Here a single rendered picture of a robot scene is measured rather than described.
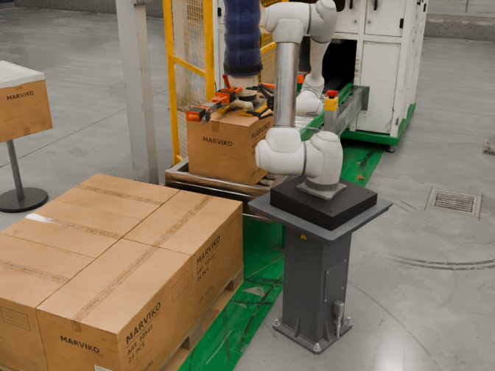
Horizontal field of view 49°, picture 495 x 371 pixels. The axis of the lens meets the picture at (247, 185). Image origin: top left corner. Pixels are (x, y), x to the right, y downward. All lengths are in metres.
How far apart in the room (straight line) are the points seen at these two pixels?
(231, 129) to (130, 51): 1.28
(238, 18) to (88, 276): 1.59
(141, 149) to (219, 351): 1.94
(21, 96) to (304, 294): 2.36
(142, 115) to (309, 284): 2.04
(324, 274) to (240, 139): 0.91
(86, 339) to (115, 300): 0.19
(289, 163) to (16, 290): 1.29
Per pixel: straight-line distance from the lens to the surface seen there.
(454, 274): 3.64
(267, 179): 3.32
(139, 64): 4.07
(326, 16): 2.49
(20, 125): 4.09
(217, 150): 3.17
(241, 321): 3.06
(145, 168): 4.34
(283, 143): 2.42
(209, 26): 3.80
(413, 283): 3.48
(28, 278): 2.62
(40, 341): 2.54
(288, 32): 2.46
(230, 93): 3.05
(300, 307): 2.85
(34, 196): 4.59
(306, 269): 2.70
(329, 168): 2.47
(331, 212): 2.40
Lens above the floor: 1.95
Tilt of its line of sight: 26 degrees down
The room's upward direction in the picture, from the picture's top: straight up
